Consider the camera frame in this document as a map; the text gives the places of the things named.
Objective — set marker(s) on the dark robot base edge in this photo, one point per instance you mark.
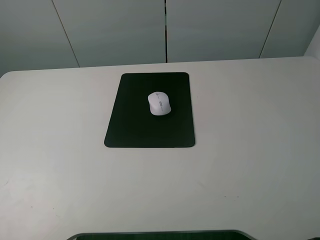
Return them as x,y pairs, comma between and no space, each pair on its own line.
166,235

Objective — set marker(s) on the white wireless computer mouse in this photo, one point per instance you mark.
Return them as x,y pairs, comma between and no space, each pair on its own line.
159,103

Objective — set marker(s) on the black rectangular mouse pad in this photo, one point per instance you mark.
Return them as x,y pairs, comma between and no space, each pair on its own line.
132,124

